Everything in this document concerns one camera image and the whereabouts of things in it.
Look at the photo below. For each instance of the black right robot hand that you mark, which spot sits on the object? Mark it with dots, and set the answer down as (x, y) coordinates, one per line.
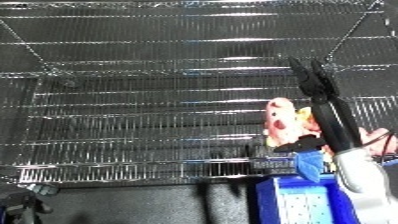
(331, 116)

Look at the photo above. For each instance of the pink soft toy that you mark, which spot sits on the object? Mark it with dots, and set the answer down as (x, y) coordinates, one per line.
(284, 123)

